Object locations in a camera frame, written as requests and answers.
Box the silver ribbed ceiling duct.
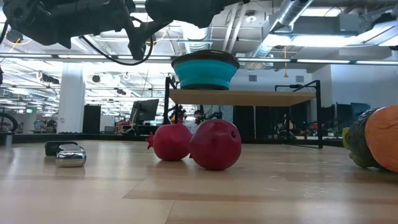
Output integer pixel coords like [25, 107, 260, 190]
[183, 26, 213, 53]

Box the dark blue monitor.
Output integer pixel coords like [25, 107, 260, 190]
[351, 102, 371, 121]

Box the black ceiling device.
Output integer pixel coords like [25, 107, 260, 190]
[6, 29, 24, 44]

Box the black cabinet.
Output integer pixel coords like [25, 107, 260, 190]
[82, 104, 102, 134]

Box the dark toy avocado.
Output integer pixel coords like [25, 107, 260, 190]
[341, 108, 386, 170]

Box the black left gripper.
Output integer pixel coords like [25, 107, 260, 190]
[144, 0, 251, 29]

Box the long ceiling light strip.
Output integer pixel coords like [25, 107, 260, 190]
[236, 58, 398, 66]
[0, 54, 172, 60]

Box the yellow hanging pendant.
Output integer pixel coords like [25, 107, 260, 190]
[282, 45, 289, 78]

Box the black left wrist camera cable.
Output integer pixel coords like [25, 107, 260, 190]
[80, 33, 155, 67]

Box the blue collapsible bowl grey rim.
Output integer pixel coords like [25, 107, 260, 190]
[170, 49, 241, 91]

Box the black curved hose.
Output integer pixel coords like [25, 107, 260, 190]
[0, 111, 19, 133]

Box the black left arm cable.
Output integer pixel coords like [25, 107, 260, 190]
[0, 20, 9, 45]

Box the white room pillar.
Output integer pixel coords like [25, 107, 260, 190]
[57, 62, 86, 134]

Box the black computer monitor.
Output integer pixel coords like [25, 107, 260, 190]
[129, 98, 160, 124]

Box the person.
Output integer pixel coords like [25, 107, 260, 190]
[185, 109, 206, 134]
[276, 113, 295, 138]

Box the black aluminium table frame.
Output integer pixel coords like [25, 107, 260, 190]
[12, 133, 346, 149]

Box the wooden shelf with black legs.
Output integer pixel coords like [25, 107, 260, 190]
[163, 75, 323, 149]

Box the red toy pomegranate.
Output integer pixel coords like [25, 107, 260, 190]
[188, 119, 243, 172]
[146, 123, 193, 162]

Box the silver slanted ventilation duct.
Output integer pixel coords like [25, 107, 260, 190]
[245, 0, 315, 63]

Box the grey metal post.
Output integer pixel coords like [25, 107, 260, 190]
[0, 131, 14, 147]

